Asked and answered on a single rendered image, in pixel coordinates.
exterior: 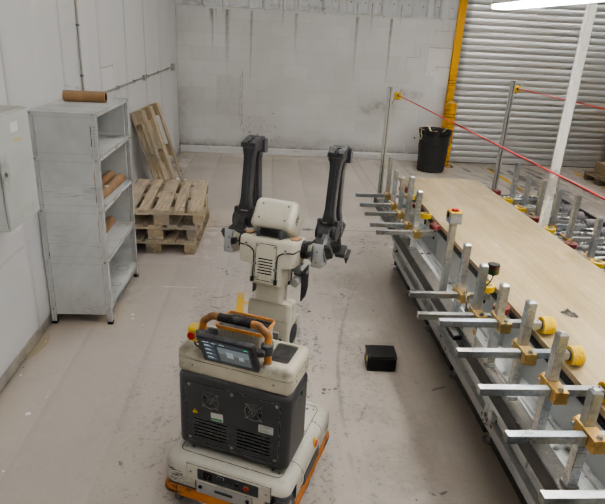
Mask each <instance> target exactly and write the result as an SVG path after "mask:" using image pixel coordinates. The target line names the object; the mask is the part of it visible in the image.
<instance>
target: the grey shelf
mask: <svg viewBox="0 0 605 504"><path fill-rule="evenodd" d="M125 104H126V105H125ZM125 107H126V108H125ZM123 108H124V117H123ZM125 109H126V110H125ZM27 112H28V120H29V126H30V136H31V144H32V146H33V147H32V151H33V159H34V167H35V175H36V183H37V189H38V193H39V194H38V198H39V206H40V210H39V211H38V213H39V221H40V229H41V236H42V244H43V252H44V260H45V267H46V275H47V283H48V291H49V298H50V306H51V314H52V323H54V324H57V323H58V322H59V319H57V314H90V315H106V312H107V321H108V324H109V325H113V324H114V318H113V307H114V305H115V303H116V300H117V298H118V296H119V295H120V294H121V293H122V291H123V290H124V288H125V286H126V285H127V283H128V281H129V279H130V278H131V276H132V274H133V272H134V277H139V273H138V259H137V243H136V227H135V211H134V195H133V179H132V163H131V147H130V131H129V115H128V99H127V98H112V97H107V103H96V102H74V101H64V100H63V99H60V100H57V101H54V102H51V103H48V104H45V105H42V106H38V107H35V108H32V109H29V110H27ZM126 117H127V118H126ZM89 119H90V124H89ZM126 119H127V120H126ZM92 121H93V122H92ZM126 122H127V123H126ZM124 123H125V132H124ZM92 124H93V125H92ZM126 124H127V125H126ZM93 127H94V128H93ZM90 128H91V135H90ZM93 130H94V131H93ZM127 132H128V133H127ZM93 133H94V134H93ZM127 134H128V135H127ZM91 139H92V147H91ZM125 142H126V147H125ZM128 149H129V150H128ZM128 151H129V152H128ZM126 154H127V163H126ZM128 154H129V155H128ZM128 156H129V157H128ZM129 166H130V167H129ZM129 168H130V169H129ZM127 169H128V178H127ZM108 170H112V171H114V172H115V174H116V175H117V174H119V173H122V174H124V175H125V178H126V179H125V181H124V182H123V183H122V184H121V185H120V186H118V187H117V188H116V189H115V190H114V191H113V192H112V193H111V194H110V195H108V196H107V197H106V198H105V199H104V198H103V186H102V175H103V174H104V173H106V172H107V171H108ZM94 173H95V181H94ZM97 175H98V176H97ZM97 178H98V179H97ZM97 181H98V182H97ZM95 185H96V192H95ZM128 186H129V193H128ZM98 187H99V188H98ZM98 192H99V193H98ZM96 196H97V203H96ZM131 196H132V197H131ZM99 198H100V199H99ZM131 198H132V199H131ZM129 200H130V208H129ZM99 201H100V202H99ZM132 214H133V215H132ZM130 215H131V221H130ZM108 216H113V217H114V218H115V223H114V224H113V226H112V227H111V228H110V230H109V231H108V233H107V234H106V222H105V219H106V218H107V217H108ZM132 216H133V217H132ZM132 218H133V219H132ZM98 219H99V226H98ZM101 223H102V224H101ZM133 227H134V228H133ZM101 228H102V229H101ZM133 229H134V230H133ZM99 230H100V237H99ZM131 230H132V239H131ZM102 231H103V232H102ZM133 231H134V232H133ZM102 236H103V237H102ZM100 241H101V242H100ZM134 242H135V243H134ZM134 244H135V245H134ZM132 246H133V254H132ZM134 246H135V247H134ZM45 248H46V249H45ZM49 253H50V257H49ZM46 256H47V257H46ZM135 257H136V258H135ZM135 259H136V260H135ZM133 261H134V262H133ZM135 261H136V262H135ZM53 311H54V312H53ZM56 311H57V314H56ZM109 312H110V313H109ZM109 317H110V318H109Z"/></svg>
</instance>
